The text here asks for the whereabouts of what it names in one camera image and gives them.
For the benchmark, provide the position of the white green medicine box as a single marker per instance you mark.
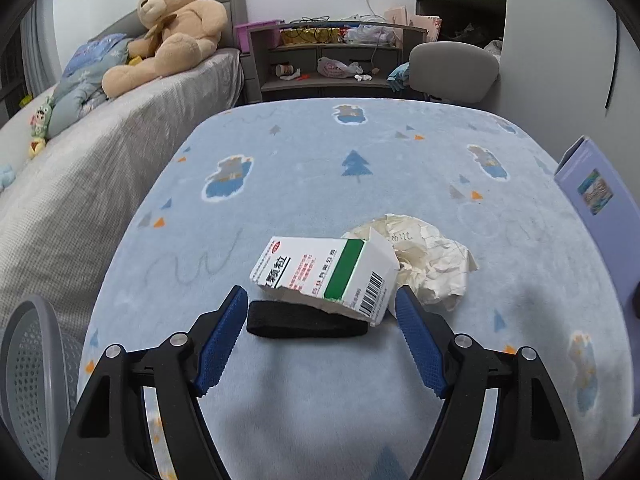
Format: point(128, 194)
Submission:
point(347, 276)

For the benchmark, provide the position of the blue patterned table blanket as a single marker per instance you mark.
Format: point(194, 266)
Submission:
point(334, 204)

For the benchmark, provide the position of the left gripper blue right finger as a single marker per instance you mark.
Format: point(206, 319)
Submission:
point(421, 343)

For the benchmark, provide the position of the small light blue plush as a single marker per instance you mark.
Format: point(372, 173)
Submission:
point(7, 177)

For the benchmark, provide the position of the large tan teddy bear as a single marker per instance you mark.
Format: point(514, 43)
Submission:
point(180, 34)

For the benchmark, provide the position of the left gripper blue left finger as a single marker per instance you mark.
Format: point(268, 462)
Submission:
point(222, 331)

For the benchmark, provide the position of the pink plastic bag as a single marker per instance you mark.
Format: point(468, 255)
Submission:
point(330, 68)

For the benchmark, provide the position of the light blue folded quilt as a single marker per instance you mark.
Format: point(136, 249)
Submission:
point(77, 95)

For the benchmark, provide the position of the purple cardboard box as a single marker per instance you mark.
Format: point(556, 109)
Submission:
point(611, 216)

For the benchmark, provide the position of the purple storage box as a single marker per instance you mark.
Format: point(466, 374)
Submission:
point(267, 33)

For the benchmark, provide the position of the green hooded plush doll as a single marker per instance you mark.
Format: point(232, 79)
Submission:
point(40, 124)

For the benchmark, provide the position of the blue patterned pillow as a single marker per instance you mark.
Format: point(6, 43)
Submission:
point(91, 52)

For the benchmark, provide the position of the white paper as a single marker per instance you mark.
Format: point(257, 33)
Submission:
point(434, 266)

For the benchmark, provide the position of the grey office chair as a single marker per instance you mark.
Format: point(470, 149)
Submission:
point(452, 71)

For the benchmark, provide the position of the grey checkered bed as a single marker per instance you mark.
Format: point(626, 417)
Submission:
point(67, 209)

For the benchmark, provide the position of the yellow gold patterned box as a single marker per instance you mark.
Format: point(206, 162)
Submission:
point(310, 35)

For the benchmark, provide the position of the black fabric band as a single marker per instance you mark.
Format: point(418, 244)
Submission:
point(281, 320)

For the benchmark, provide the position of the grey shelf unit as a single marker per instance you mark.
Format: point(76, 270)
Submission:
point(290, 72)

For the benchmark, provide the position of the grey perforated trash basket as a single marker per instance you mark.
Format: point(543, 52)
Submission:
point(39, 374)

